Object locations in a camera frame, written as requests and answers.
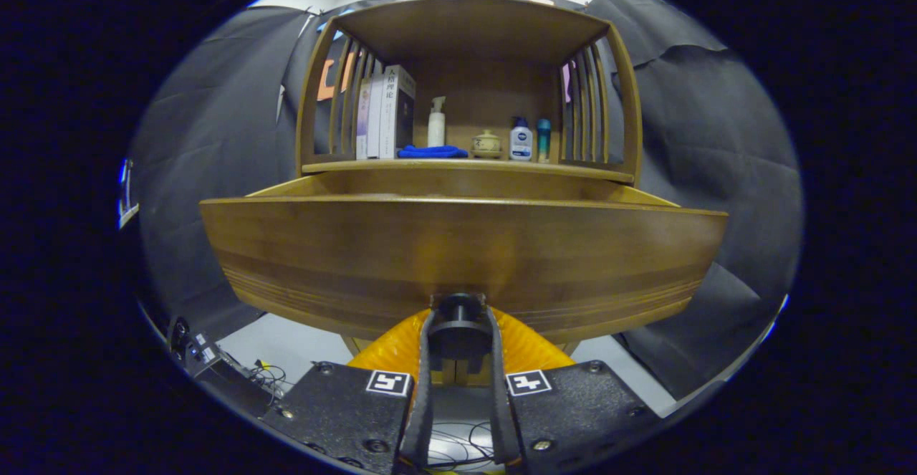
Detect white stand with figure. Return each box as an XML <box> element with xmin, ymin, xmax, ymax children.
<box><xmin>118</xmin><ymin>158</ymin><xmax>140</xmax><ymax>231</ymax></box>

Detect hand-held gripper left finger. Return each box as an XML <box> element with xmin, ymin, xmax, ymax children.
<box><xmin>261</xmin><ymin>308</ymin><xmax>439</xmax><ymax>475</ymax></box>

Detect thin purple book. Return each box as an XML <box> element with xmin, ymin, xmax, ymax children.
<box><xmin>356</xmin><ymin>77</ymin><xmax>372</xmax><ymax>160</ymax></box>

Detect wooden drawer with black knob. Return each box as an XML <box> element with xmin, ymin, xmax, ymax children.
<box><xmin>199</xmin><ymin>168</ymin><xmax>729</xmax><ymax>375</ymax></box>

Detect white pump bottle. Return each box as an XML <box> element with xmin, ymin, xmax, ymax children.
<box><xmin>428</xmin><ymin>96</ymin><xmax>446</xmax><ymax>148</ymax></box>

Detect black floor device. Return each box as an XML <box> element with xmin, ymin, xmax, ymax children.
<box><xmin>171</xmin><ymin>316</ymin><xmax>277</xmax><ymax>418</ymax></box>

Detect wooden cabinet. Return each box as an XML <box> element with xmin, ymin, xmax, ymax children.
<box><xmin>295</xmin><ymin>0</ymin><xmax>643</xmax><ymax>390</ymax></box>

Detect folded blue cloth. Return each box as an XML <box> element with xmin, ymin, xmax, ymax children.
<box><xmin>398</xmin><ymin>145</ymin><xmax>469</xmax><ymax>159</ymax></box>

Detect white lotion bottle blue cap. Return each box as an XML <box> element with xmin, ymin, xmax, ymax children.
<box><xmin>509</xmin><ymin>117</ymin><xmax>533</xmax><ymax>162</ymax></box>

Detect thick white and black book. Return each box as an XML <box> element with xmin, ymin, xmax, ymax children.
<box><xmin>380</xmin><ymin>64</ymin><xmax>416</xmax><ymax>160</ymax></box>

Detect beige lidded teacup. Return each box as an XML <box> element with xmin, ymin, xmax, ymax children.
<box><xmin>471</xmin><ymin>129</ymin><xmax>503</xmax><ymax>159</ymax></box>

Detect thin white book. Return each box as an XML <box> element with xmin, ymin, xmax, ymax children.
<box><xmin>367</xmin><ymin>74</ymin><xmax>385</xmax><ymax>160</ymax></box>

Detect wooden countertop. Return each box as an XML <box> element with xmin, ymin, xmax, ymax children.
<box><xmin>301</xmin><ymin>158</ymin><xmax>635</xmax><ymax>183</ymax></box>

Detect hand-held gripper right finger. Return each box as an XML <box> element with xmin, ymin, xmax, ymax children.
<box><xmin>486</xmin><ymin>307</ymin><xmax>663</xmax><ymax>472</ymax></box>

